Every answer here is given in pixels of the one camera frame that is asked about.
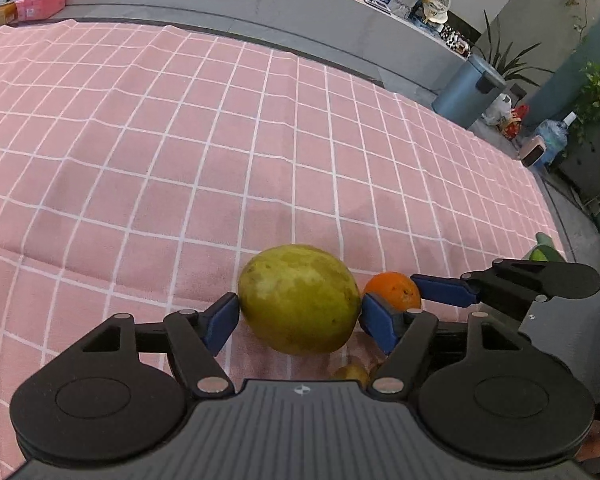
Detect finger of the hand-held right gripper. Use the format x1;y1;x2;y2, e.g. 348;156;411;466
410;258;537;309

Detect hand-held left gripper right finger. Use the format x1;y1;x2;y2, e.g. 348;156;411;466
359;292;537;397

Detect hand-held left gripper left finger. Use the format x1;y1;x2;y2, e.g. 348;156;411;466
72;291;242;398

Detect orange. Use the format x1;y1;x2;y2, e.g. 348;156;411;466
363;271;423;311

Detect small yellow fruit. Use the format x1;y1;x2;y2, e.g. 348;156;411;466
330;362;370;389

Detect yellow-green pomelo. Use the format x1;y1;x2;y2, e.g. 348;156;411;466
237;244;362;357

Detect green bowl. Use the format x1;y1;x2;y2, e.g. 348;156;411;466
529;231;567;264

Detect small beige heater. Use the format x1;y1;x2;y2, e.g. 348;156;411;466
519;137;556;169

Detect dark green cabinet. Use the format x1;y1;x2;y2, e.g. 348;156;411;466
554;105;600;203

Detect pink checked blanket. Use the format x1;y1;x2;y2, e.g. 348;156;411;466
0;19;566;480

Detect red gift bag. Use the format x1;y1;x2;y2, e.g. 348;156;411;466
500;104;529;139

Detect white plastic bag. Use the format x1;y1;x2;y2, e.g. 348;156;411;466
481;93;514;126

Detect blue water jug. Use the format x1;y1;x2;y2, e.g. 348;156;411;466
535;112;579;166

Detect blue-grey pedal trash can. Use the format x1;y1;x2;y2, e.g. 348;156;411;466
432;54;507;129

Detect long-leaf potted plant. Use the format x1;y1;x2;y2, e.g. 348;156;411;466
472;9;557;88

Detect black and white figurines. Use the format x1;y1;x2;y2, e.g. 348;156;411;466
439;25;474;57

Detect white hat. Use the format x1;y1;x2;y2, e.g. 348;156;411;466
422;2;451;26

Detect grey marble media console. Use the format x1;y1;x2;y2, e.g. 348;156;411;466
0;0;482;98

